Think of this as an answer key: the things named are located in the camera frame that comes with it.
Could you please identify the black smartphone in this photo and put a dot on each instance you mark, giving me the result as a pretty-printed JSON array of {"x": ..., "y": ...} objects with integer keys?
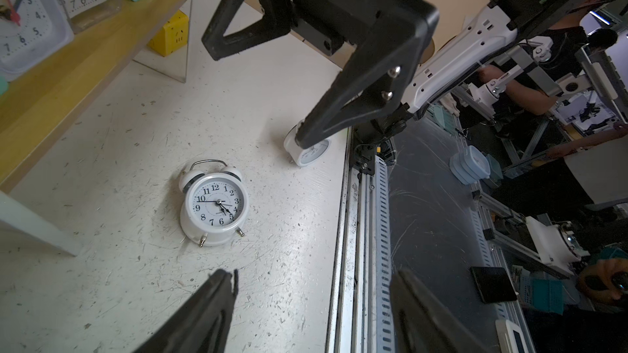
[{"x": 493, "y": 284}]

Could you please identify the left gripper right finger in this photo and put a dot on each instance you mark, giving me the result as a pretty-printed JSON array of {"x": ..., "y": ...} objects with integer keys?
[{"x": 422, "y": 323}]

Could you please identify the blue grey round stack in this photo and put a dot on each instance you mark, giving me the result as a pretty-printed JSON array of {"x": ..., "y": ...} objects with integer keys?
[{"x": 470, "y": 165}]

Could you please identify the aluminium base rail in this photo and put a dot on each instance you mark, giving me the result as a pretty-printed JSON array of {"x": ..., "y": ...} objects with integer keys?
[{"x": 361, "y": 316}]

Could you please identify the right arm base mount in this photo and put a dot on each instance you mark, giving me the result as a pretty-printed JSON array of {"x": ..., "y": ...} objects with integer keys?
[{"x": 371, "y": 140}]

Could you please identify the lilac square alarm clock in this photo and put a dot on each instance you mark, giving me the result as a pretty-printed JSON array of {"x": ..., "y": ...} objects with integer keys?
[{"x": 31, "y": 31}]

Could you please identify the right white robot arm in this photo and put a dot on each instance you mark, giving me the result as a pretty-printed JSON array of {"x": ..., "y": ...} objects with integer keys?
[{"x": 238, "y": 25}]

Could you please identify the yellow sticky note pad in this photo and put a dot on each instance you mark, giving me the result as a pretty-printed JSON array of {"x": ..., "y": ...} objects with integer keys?
[{"x": 173, "y": 35}]

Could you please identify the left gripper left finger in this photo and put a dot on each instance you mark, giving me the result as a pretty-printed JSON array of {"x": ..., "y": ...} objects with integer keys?
[{"x": 203, "y": 323}]

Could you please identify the white twin-bell clock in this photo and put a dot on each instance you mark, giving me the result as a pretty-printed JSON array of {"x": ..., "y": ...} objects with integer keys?
[
  {"x": 304, "y": 157},
  {"x": 216, "y": 203}
]

